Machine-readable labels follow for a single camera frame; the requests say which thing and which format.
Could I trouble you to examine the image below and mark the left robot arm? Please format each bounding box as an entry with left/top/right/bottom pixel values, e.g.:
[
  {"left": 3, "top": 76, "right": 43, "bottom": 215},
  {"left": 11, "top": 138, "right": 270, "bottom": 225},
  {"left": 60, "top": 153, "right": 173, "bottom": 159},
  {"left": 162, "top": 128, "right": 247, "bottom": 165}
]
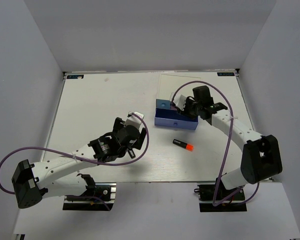
[{"left": 11, "top": 111, "right": 149, "bottom": 209}]

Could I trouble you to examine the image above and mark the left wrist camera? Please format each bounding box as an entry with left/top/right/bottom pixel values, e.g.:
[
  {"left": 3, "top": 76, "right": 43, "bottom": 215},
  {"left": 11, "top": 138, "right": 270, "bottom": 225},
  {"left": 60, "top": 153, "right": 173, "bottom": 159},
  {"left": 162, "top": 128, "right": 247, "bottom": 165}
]
[{"left": 124, "top": 111, "right": 144, "bottom": 130}]

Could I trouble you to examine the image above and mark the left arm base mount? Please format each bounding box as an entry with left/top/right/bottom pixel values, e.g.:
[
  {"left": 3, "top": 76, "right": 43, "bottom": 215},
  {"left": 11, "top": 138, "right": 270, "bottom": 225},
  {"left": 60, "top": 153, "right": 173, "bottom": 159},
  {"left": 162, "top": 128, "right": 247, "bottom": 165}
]
[{"left": 62, "top": 183, "right": 117, "bottom": 212}]

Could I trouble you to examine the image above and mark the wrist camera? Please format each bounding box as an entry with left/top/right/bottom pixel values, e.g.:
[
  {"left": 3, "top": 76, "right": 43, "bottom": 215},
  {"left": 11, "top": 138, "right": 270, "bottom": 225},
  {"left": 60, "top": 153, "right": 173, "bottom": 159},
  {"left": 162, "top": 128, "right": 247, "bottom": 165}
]
[
  {"left": 124, "top": 111, "right": 144, "bottom": 130},
  {"left": 170, "top": 92, "right": 187, "bottom": 111}
]

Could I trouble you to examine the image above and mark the pink drawer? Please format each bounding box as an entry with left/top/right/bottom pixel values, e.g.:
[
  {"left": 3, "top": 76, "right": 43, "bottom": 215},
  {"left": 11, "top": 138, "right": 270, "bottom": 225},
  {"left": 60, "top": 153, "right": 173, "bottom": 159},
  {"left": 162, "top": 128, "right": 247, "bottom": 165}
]
[{"left": 170, "top": 105, "right": 177, "bottom": 111}]

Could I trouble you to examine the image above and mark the pink highlighter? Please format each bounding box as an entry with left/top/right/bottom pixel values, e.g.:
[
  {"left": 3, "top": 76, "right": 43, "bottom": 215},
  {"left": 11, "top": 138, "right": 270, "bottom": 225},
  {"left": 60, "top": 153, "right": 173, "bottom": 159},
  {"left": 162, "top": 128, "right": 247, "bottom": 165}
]
[{"left": 127, "top": 149, "right": 136, "bottom": 159}]

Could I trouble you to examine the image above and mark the blue small drawer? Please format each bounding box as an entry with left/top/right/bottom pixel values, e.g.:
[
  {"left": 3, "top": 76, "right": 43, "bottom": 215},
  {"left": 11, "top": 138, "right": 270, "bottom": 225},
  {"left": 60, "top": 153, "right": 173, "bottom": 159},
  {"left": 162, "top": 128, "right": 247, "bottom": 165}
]
[{"left": 156, "top": 99, "right": 171, "bottom": 110}]

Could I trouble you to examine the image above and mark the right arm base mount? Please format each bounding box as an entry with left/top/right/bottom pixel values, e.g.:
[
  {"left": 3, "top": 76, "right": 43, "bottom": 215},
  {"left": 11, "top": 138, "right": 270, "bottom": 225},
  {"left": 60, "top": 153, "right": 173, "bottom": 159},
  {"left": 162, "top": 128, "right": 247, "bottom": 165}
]
[{"left": 196, "top": 183, "right": 248, "bottom": 213}]

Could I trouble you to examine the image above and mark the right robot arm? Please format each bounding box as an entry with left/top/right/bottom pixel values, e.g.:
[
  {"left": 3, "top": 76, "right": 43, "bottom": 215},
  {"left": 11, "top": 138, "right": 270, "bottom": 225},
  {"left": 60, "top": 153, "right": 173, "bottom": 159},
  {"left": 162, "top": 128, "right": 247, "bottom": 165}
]
[{"left": 173, "top": 86, "right": 283, "bottom": 200}]

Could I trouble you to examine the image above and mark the orange highlighter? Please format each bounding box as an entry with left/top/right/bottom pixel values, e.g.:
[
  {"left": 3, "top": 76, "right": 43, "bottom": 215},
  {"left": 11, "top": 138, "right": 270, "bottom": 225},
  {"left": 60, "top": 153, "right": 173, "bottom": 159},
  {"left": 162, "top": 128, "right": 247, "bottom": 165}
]
[{"left": 172, "top": 139, "right": 194, "bottom": 152}]

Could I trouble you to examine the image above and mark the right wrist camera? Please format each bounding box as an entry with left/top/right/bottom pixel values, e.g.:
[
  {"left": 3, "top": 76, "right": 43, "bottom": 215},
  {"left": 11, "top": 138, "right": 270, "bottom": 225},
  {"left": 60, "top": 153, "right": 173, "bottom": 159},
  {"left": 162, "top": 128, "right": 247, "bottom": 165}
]
[{"left": 170, "top": 92, "right": 187, "bottom": 111}]

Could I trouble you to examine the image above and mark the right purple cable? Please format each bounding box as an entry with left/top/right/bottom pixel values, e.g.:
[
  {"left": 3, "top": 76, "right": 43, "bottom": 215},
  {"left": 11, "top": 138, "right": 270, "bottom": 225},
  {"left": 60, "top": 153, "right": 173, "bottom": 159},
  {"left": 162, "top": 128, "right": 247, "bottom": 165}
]
[{"left": 173, "top": 80, "right": 261, "bottom": 207}]

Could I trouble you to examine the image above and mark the white drawer cabinet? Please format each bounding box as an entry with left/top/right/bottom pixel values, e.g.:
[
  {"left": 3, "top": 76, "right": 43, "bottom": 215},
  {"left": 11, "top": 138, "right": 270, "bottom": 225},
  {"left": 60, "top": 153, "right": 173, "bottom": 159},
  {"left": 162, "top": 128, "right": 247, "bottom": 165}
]
[{"left": 156, "top": 74, "right": 202, "bottom": 101}]

